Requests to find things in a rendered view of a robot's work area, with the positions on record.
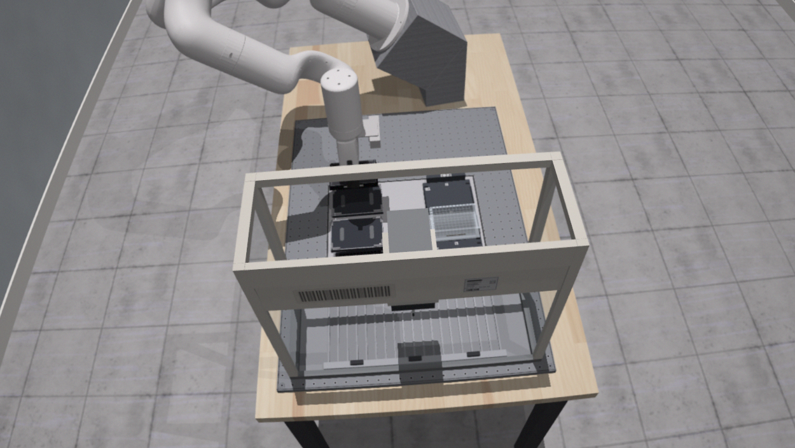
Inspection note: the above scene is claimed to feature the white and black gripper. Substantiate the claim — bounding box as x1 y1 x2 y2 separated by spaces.
334 137 359 188

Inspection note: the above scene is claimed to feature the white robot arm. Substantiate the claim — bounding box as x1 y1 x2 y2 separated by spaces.
146 0 409 149

